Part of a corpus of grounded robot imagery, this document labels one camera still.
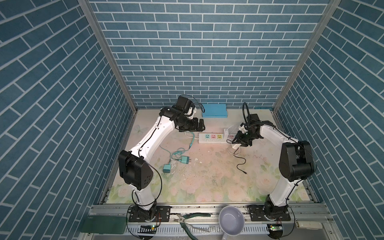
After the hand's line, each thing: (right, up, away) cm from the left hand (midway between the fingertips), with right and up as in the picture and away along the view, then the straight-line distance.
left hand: (201, 128), depth 80 cm
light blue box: (+11, +12, +38) cm, 41 cm away
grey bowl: (+14, -45, -8) cm, 48 cm away
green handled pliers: (-10, -43, -9) cm, 46 cm away
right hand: (+21, -10, +13) cm, 27 cm away
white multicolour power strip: (+9, -7, +19) cm, 23 cm away
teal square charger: (-21, -24, +8) cm, 33 cm away
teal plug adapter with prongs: (-10, -20, +11) cm, 25 cm away
